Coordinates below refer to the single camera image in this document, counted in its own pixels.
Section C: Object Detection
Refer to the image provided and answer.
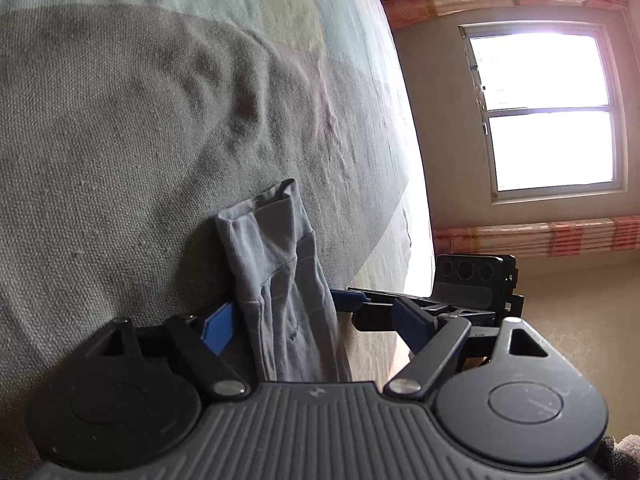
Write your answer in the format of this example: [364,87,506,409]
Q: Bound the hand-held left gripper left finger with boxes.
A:
[101,300,251,402]

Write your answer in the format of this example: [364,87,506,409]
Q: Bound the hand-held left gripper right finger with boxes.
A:
[383,298,551,402]

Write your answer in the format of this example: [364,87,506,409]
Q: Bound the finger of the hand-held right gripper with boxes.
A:
[351,301,397,334]
[329,287,435,312]

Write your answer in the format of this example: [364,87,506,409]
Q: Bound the grey pants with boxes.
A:
[215,177,353,383]

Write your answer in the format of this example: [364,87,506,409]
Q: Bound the window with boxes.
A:
[457,22,628,206]

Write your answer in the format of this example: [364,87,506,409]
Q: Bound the grey fuzzy clothing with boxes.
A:
[597,435,640,480]

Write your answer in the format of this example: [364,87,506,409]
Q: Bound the bed with patchwork sheet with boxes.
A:
[0,0,436,461]

